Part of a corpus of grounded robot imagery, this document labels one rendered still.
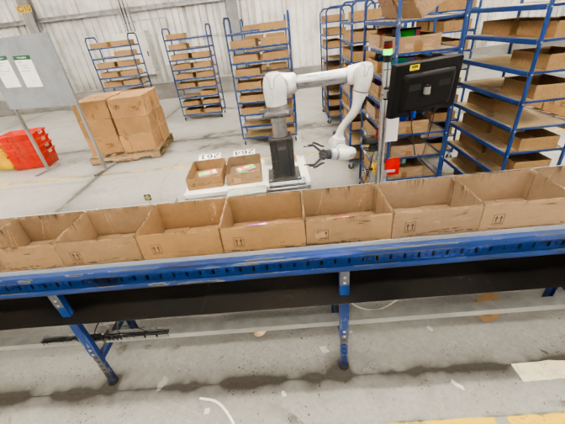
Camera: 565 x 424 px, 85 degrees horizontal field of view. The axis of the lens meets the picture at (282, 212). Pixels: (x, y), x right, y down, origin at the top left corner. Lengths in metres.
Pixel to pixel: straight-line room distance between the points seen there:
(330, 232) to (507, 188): 1.01
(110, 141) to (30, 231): 4.17
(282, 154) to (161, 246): 1.23
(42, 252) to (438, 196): 2.00
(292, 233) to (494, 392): 1.43
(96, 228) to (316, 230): 1.25
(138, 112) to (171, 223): 4.19
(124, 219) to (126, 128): 4.21
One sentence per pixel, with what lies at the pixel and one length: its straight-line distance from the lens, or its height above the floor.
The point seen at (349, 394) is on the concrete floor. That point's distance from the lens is 2.05.
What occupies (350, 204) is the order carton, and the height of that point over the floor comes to 0.94.
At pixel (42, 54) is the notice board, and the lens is 5.87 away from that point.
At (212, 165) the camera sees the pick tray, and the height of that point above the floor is 0.79.
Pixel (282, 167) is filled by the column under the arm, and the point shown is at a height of 0.85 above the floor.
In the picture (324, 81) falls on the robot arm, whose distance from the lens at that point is 2.46.
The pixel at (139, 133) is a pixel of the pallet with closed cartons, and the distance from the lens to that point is 5.99.
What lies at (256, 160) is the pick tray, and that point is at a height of 0.79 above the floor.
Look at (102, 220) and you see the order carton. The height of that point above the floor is 0.98.
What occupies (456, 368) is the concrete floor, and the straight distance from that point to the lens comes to 2.26.
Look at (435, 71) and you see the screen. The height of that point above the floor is 1.48.
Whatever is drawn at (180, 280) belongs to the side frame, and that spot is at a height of 0.82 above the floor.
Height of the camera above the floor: 1.81
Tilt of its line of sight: 31 degrees down
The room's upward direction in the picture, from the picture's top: 7 degrees counter-clockwise
